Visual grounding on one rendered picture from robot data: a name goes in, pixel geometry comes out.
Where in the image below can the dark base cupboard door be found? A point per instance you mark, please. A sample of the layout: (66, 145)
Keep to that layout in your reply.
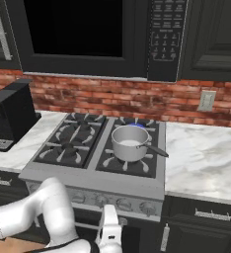
(203, 238)

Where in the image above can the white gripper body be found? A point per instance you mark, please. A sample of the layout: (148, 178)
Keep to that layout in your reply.
(110, 219)

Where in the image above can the black oven door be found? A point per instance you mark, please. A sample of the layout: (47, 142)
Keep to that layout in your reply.
(143, 235)

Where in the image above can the dark drawer front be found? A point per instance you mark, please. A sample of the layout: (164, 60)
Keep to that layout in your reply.
(186, 210)
(9, 189)

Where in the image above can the blue burner flame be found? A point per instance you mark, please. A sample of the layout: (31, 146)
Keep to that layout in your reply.
(136, 124)

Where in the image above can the black microwave oven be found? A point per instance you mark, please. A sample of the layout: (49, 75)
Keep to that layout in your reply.
(134, 36)

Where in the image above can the grey round stove knob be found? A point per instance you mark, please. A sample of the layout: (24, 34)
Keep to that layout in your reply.
(101, 200)
(78, 198)
(124, 204)
(148, 208)

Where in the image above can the black coffee machine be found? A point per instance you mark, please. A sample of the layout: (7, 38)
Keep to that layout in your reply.
(12, 112)

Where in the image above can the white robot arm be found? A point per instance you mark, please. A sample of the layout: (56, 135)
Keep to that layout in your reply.
(51, 204)

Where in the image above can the grey gas stove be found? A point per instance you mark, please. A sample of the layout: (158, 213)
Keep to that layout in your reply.
(97, 178)

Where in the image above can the grey wall outlet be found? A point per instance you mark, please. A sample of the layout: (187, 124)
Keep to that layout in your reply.
(206, 101)

